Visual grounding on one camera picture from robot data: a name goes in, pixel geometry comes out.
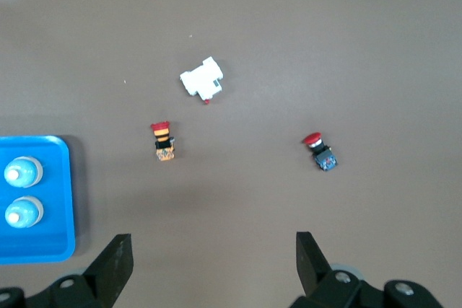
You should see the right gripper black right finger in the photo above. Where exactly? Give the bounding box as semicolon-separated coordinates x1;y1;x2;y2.
290;232;447;308

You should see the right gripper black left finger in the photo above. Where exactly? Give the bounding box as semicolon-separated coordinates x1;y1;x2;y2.
0;234;134;308

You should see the blue desk bell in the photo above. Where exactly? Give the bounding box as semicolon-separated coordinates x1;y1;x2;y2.
4;195;45;229
3;156;44;189

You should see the blue plastic tray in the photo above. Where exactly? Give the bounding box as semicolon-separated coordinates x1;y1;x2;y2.
0;135;77;265

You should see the red button blue base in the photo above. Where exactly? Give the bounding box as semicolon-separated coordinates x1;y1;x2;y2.
302;131;340;172

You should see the red button orange base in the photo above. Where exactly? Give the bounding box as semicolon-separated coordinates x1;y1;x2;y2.
150;120;177;162

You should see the white circuit breaker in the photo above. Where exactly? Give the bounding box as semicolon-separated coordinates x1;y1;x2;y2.
179;56;225;105

